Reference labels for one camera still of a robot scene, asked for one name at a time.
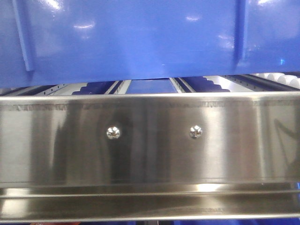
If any large blue plastic bin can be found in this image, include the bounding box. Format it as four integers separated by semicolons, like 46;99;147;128
0;0;300;88

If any left round-head screw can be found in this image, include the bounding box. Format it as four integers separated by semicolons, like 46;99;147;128
106;126;121;140

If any round-head screw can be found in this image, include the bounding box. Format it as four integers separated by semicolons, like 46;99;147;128
189;125;203;139
106;126;121;140

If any right round-head screw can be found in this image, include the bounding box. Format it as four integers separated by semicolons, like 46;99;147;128
189;125;203;139

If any blue roller track right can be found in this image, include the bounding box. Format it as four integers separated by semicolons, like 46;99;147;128
183;76;230;93

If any white roller track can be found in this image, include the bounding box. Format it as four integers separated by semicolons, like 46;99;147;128
252;73;300;89

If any stainless steel rack front rail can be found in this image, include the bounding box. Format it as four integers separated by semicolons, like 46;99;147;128
0;92;300;222

